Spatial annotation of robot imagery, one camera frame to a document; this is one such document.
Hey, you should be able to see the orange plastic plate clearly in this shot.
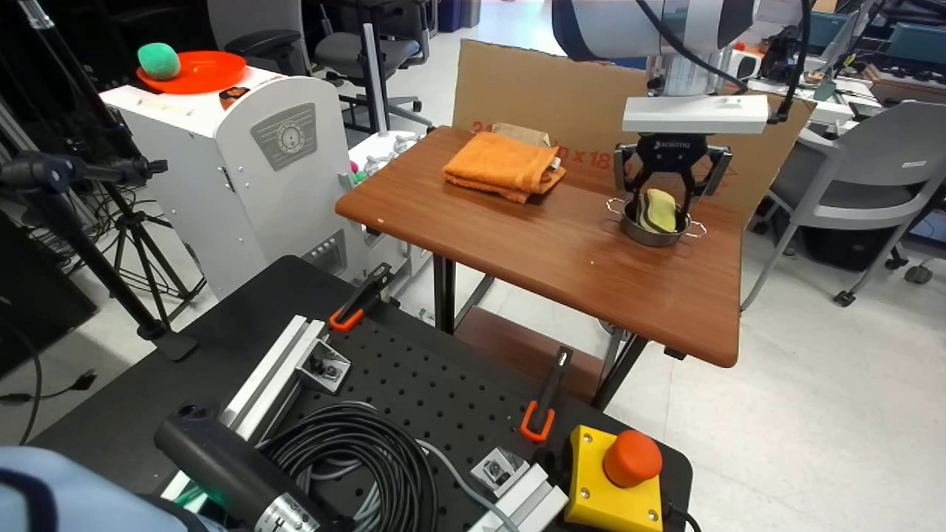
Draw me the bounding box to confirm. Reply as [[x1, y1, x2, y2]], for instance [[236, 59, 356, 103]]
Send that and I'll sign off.
[[134, 47, 252, 99]]

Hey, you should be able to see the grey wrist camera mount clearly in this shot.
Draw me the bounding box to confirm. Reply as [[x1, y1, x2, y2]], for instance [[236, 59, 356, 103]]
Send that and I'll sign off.
[[622, 91, 772, 138]]

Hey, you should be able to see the black cylindrical camera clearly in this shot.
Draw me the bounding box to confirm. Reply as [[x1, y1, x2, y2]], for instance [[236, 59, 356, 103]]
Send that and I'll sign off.
[[153, 404, 326, 532]]

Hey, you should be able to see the black perforated breadboard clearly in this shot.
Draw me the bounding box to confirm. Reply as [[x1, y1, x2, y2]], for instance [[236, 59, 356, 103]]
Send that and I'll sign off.
[[220, 292, 614, 532]]

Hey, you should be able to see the brown wooden table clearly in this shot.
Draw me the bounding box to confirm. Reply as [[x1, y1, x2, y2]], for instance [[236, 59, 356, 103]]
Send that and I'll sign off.
[[335, 125, 747, 370]]

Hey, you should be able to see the folded orange cloth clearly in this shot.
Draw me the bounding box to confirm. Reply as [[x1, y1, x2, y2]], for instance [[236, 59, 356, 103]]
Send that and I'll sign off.
[[441, 130, 570, 208]]

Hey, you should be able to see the coiled black cable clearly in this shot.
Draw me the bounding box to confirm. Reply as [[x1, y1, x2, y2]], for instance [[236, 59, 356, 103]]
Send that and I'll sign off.
[[258, 399, 441, 532]]

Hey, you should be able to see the small metal pot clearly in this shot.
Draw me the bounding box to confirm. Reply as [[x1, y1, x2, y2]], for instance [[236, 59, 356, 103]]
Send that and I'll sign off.
[[604, 192, 713, 251]]

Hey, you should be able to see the white machine cabinet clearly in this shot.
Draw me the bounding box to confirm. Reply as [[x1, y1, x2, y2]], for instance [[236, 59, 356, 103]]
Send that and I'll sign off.
[[97, 66, 415, 302]]

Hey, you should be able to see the black camera tripod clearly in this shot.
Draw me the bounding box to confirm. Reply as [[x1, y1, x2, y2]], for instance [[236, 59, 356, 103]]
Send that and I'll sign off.
[[0, 146, 212, 342]]

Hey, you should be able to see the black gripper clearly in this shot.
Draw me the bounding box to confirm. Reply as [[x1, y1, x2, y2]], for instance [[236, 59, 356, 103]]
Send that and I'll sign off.
[[611, 130, 736, 236]]

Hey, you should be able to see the brown cardboard sheet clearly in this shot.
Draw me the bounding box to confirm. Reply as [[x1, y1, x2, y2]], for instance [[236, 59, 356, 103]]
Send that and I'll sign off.
[[449, 36, 823, 226]]

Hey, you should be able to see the small aluminium bracket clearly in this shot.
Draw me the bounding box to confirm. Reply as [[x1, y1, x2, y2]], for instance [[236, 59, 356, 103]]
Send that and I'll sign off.
[[468, 447, 570, 532]]

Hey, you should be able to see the black base table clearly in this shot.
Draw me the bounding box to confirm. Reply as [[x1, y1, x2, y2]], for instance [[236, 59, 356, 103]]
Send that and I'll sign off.
[[28, 255, 694, 532]]

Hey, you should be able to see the dark swivel chair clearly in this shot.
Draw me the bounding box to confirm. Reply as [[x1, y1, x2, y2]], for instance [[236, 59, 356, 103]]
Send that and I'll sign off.
[[203, 0, 438, 134]]

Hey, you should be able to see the yellow emergency stop box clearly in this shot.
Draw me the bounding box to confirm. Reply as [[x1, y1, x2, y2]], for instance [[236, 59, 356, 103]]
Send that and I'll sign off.
[[561, 422, 669, 532]]

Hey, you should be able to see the aluminium extrusion rail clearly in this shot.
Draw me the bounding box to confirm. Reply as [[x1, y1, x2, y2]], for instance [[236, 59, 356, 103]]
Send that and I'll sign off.
[[159, 313, 356, 499]]

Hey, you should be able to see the orange black bar clamp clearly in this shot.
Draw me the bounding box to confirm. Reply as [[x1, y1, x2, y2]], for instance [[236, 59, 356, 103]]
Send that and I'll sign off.
[[326, 261, 397, 336], [518, 342, 577, 447]]

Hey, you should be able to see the green round sponge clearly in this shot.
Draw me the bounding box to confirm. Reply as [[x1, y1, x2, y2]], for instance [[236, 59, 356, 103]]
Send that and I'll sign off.
[[134, 38, 184, 82]]

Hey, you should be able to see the grey office chair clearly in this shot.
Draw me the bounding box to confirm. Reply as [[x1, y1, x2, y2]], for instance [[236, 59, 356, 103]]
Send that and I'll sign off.
[[740, 94, 946, 310]]

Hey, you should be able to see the light blue fabric object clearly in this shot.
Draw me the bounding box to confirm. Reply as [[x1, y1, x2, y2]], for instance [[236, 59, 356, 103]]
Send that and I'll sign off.
[[0, 444, 186, 532]]

